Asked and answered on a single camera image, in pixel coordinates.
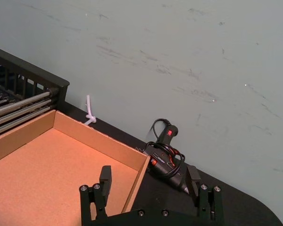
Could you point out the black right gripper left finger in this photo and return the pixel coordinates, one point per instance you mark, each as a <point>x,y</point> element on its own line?
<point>105,179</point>

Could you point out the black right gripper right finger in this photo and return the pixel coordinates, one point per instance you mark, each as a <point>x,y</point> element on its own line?
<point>193,180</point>

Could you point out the shallow brown cardboard tray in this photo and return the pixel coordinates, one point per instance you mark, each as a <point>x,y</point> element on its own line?
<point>49,169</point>

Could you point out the black rack with steel bars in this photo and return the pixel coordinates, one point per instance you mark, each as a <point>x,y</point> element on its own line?
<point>19,103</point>

